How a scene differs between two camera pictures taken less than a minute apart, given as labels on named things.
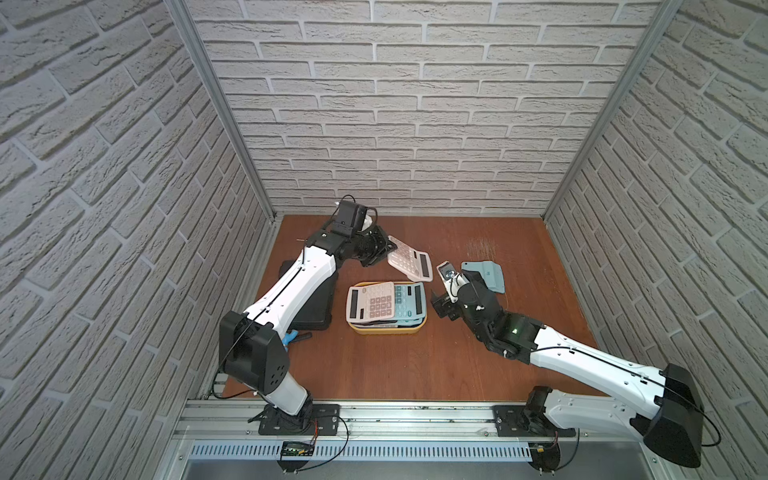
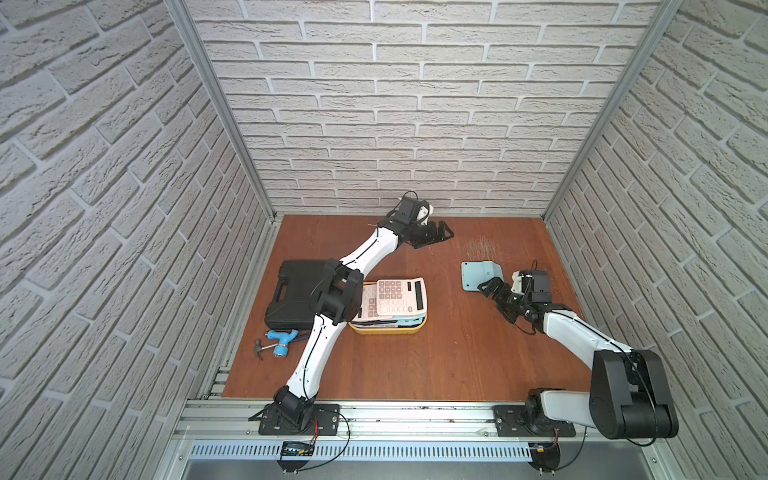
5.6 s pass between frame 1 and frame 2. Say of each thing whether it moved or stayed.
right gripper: moved
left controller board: stayed
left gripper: moved
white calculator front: stayed
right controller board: stayed
